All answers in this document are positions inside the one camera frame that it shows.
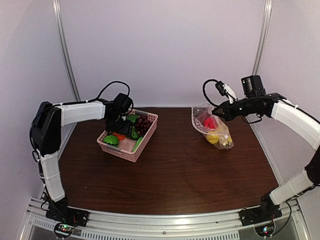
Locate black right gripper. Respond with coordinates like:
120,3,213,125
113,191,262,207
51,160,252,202
212,96,256,122

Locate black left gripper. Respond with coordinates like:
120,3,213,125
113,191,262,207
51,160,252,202
105,114,133,136

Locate red toy apple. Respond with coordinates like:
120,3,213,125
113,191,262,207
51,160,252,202
203,116,218,130

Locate clear dotted zip top bag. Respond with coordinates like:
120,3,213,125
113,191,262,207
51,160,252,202
191,103,234,150

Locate orange toy orange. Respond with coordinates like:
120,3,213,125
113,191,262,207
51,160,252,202
112,132,126,141

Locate yellow toy lemon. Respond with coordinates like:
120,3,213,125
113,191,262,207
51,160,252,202
206,134,220,145

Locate yellow toy banana bunch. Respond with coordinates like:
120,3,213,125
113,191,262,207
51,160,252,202
218,135,234,150

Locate green toy watermelon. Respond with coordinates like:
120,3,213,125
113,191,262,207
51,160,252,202
102,135,120,147

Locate purple toy grapes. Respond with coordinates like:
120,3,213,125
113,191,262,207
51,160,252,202
135,115,152,137

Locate green toy pepper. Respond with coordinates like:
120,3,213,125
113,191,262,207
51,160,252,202
127,126,140,141

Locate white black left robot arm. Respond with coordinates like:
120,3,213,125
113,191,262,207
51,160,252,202
29,93,134,203

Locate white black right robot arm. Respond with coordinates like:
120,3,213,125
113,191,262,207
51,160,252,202
202,75,320,221

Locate green toy vegetable back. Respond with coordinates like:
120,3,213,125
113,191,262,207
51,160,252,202
126,114,139,124

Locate green toy cucumber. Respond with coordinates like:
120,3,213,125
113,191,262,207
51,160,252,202
132,136,143,153

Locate pink perforated plastic basket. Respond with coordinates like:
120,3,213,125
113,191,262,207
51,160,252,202
96,109,159,163

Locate right round circuit board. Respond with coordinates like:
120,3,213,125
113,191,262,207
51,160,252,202
254,222,275,238

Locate round circuit board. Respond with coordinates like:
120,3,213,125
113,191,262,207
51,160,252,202
53,222,75,239
254,222,275,238

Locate left round circuit board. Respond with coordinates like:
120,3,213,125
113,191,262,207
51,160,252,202
53,222,75,239

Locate black left camera cable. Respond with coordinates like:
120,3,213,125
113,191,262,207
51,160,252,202
96,80,131,102

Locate black camera cable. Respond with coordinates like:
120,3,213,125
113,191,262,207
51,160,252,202
202,78,225,109
96,80,131,102

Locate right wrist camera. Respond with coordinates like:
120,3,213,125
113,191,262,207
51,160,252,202
215,81,238,104

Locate black right camera cable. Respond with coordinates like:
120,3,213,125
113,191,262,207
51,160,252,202
202,78,225,109

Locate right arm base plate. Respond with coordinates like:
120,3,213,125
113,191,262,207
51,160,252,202
238,206,283,226

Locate aluminium front rail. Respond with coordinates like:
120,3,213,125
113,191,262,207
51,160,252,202
24,197,311,240

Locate aluminium corner post right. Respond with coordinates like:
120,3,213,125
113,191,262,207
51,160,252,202
252,0,273,75

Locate aluminium corner post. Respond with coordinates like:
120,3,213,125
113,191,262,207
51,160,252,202
52,0,81,102
252,0,273,75

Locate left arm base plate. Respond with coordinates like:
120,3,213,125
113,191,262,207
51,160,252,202
45,205,89,227

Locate aluminium corner post left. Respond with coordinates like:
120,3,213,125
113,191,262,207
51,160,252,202
52,0,81,102

